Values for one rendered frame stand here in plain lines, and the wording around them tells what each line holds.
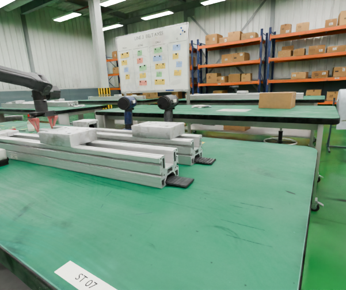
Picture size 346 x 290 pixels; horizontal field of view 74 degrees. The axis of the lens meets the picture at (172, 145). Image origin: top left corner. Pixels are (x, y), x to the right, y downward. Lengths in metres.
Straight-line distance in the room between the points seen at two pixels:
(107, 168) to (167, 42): 3.40
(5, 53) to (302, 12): 12.49
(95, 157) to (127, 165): 0.12
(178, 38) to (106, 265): 3.65
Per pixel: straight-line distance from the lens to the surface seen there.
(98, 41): 9.33
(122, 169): 0.67
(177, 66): 3.82
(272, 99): 2.51
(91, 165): 0.75
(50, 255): 0.45
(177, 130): 0.80
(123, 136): 0.88
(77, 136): 0.79
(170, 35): 3.95
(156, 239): 0.43
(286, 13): 11.36
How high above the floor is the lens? 1.03
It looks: 14 degrees down
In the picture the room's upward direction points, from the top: 3 degrees counter-clockwise
